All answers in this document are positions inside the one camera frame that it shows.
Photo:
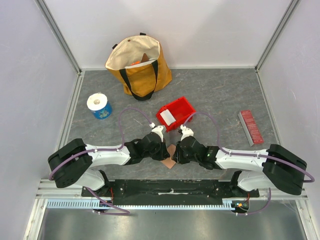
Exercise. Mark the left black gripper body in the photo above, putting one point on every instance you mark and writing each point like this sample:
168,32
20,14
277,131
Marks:
157,153

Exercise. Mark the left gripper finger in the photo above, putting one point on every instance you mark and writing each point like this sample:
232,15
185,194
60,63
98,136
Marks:
164,146
165,154

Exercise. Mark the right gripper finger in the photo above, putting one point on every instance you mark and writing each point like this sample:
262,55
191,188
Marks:
176,157
178,147

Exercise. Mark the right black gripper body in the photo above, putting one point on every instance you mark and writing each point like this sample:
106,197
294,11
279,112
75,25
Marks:
178,152

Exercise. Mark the tan leather card holder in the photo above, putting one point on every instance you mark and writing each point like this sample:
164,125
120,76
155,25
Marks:
169,161

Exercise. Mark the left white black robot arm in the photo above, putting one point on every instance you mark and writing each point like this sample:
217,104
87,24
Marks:
73,163

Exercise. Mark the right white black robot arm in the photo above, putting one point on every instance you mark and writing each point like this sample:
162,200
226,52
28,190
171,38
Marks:
275,167

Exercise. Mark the white card stack in bin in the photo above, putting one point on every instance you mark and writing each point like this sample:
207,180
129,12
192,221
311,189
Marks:
167,117

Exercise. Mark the red plastic bin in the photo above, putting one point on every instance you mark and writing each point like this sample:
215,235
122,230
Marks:
180,108

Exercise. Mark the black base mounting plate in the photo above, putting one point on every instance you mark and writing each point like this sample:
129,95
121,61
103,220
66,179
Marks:
166,192

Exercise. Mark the red rectangular box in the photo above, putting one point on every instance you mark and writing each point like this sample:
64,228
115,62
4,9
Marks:
250,128

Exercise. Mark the yellow canvas tote bag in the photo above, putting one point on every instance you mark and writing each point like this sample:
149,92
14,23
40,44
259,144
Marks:
142,80

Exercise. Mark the orange item inside bag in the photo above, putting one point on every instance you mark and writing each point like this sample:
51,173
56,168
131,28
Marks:
135,63

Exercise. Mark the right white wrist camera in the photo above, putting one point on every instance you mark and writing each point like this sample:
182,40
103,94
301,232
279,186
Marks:
185,132

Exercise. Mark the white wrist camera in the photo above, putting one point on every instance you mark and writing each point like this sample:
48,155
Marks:
157,129
185,132

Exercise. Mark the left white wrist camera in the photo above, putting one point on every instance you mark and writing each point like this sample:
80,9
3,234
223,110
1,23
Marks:
157,129

